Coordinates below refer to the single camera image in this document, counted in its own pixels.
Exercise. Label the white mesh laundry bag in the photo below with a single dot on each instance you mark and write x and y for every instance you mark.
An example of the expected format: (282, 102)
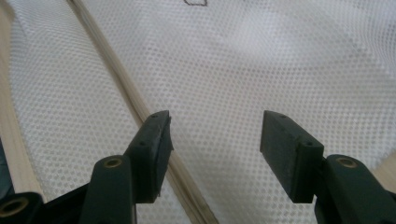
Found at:
(233, 77)

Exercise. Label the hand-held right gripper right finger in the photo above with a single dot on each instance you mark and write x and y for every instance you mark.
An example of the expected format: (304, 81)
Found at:
(286, 155)

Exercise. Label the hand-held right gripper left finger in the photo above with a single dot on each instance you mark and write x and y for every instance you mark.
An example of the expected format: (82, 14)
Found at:
(149, 155)

